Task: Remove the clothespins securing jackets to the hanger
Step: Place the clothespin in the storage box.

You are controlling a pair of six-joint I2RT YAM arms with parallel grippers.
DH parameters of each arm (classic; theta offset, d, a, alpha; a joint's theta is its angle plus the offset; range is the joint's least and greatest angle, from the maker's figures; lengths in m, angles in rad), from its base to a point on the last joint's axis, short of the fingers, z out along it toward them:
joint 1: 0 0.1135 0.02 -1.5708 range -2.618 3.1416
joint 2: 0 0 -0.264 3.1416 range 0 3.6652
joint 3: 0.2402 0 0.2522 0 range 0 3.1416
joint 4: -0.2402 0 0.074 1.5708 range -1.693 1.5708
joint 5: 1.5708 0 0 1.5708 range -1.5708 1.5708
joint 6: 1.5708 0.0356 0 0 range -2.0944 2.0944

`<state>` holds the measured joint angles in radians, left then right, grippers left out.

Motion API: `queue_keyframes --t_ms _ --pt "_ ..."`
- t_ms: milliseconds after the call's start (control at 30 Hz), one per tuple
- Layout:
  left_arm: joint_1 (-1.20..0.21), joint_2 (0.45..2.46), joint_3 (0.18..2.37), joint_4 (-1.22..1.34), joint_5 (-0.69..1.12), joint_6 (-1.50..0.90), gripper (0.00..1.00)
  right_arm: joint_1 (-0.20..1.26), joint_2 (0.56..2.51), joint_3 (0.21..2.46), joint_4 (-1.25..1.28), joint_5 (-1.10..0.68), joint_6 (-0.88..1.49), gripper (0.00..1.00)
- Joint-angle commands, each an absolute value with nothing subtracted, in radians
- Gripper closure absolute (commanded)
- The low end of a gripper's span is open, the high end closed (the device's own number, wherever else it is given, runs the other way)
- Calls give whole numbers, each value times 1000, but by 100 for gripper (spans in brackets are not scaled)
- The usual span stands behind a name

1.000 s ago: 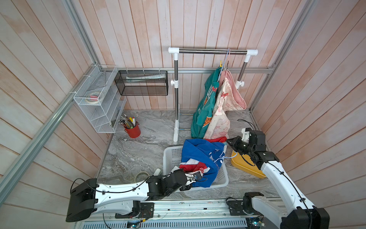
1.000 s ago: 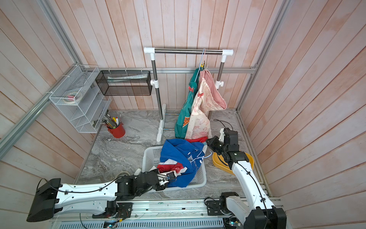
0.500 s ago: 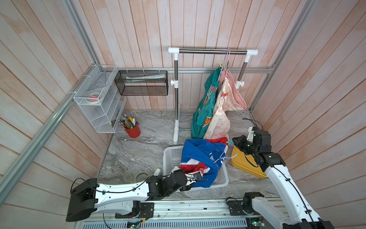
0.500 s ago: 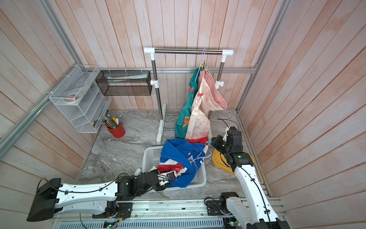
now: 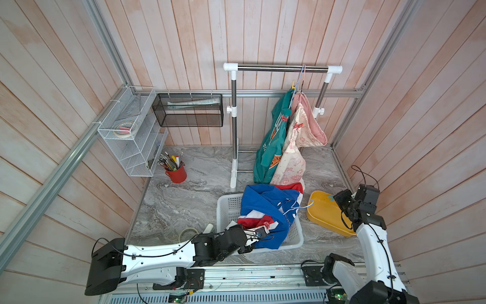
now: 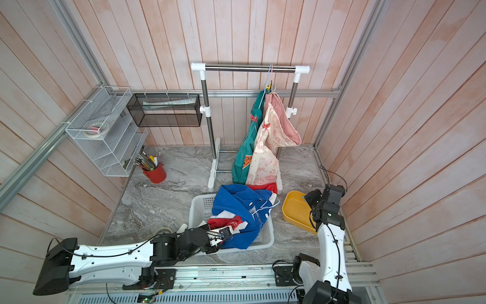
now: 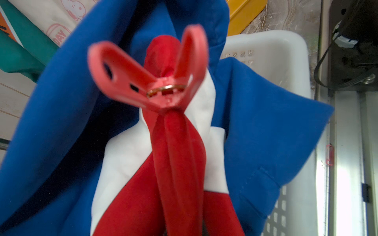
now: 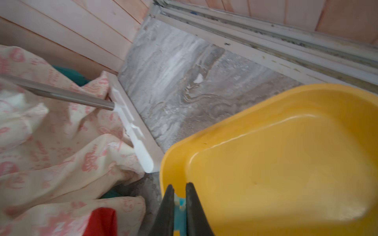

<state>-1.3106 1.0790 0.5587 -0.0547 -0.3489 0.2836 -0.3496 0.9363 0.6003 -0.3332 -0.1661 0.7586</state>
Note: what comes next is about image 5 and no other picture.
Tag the light blue hanger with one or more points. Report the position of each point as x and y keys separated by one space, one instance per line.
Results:
x=300 y=208

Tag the white clothes rack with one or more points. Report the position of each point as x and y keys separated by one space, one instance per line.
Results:
x=232 y=109

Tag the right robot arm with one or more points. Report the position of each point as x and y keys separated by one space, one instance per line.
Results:
x=382 y=283

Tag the white remote-like bar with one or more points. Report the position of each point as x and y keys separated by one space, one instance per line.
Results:
x=209 y=229

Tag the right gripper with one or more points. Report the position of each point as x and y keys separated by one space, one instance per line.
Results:
x=340 y=196

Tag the yellow plastic tray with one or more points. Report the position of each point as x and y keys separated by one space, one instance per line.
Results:
x=324 y=211

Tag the tape roll on shelf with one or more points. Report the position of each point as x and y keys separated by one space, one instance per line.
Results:
x=125 y=130

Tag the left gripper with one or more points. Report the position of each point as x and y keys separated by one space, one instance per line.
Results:
x=245 y=250

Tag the blue red white jacket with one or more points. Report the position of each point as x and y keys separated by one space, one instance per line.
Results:
x=274 y=207

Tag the white plastic laundry basket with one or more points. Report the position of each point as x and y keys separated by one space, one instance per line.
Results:
x=228 y=210

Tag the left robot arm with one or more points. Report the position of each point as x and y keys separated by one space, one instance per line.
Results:
x=117 y=263

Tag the green jacket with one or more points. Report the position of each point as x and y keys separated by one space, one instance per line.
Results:
x=270 y=153

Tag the white wire shelf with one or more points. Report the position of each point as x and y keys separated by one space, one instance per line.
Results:
x=138 y=155

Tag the black mesh basket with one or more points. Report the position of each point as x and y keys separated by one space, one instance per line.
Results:
x=189 y=109

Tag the cream pink print jacket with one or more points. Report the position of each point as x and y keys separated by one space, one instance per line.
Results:
x=292 y=165

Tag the red pencil cup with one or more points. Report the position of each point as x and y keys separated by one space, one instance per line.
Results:
x=178 y=176

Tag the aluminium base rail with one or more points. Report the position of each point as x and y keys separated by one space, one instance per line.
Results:
x=285 y=283

